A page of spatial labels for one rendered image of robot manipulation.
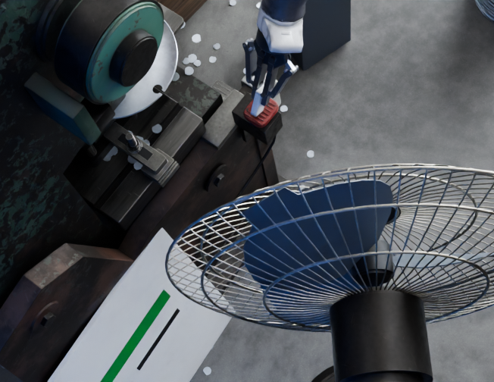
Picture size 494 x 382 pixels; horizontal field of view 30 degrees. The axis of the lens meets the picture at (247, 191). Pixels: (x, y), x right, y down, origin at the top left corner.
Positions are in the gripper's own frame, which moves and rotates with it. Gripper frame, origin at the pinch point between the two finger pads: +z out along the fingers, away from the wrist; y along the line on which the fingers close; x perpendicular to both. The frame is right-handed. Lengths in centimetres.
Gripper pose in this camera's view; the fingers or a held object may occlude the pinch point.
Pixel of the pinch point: (259, 101)
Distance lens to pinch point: 201.0
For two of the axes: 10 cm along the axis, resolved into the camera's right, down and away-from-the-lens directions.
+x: -5.8, 5.5, -5.9
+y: -7.9, -5.4, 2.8
